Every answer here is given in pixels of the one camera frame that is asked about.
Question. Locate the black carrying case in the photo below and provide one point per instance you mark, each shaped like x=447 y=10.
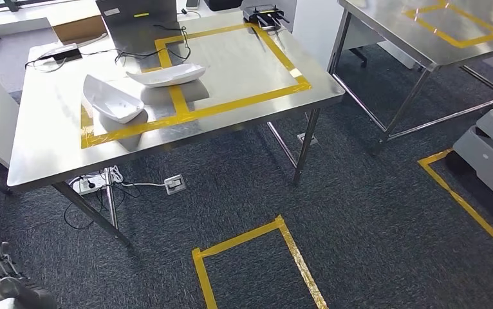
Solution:
x=223 y=3

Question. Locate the black smartphone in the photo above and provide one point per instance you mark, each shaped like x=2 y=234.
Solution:
x=192 y=3

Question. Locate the white power strip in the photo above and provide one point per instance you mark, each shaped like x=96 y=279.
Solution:
x=88 y=183

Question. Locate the black power adapter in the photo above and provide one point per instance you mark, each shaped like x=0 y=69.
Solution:
x=65 y=53

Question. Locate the stainless steel workbench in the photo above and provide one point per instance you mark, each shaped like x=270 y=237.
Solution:
x=187 y=106

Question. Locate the stainless steel table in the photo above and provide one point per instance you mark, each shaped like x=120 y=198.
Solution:
x=400 y=25

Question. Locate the floor power socket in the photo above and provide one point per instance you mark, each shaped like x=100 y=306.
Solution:
x=175 y=184
x=307 y=138

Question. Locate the black window frame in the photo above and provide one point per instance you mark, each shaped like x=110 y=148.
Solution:
x=12 y=4

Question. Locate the white desk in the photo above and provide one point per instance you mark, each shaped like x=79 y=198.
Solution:
x=16 y=17

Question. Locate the black controller with antennas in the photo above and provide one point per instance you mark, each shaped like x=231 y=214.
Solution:
x=265 y=15

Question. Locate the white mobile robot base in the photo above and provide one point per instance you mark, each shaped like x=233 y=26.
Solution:
x=489 y=149

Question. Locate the grey laptop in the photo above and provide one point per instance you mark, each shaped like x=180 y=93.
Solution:
x=140 y=17

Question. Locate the yellow tape on table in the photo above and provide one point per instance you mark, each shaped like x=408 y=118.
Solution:
x=455 y=40

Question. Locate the white cabinet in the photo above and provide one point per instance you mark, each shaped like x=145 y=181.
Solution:
x=314 y=30

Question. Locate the black chair base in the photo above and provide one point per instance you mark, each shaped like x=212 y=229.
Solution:
x=359 y=55

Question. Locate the brown cardboard box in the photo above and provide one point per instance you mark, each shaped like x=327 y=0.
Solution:
x=78 y=27

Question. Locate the white moulded plastic part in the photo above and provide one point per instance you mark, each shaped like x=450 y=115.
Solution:
x=167 y=74
x=110 y=100

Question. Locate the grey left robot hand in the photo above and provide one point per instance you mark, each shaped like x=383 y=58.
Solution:
x=3 y=277

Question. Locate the yellow tape on workbench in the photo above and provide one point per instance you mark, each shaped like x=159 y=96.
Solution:
x=178 y=102

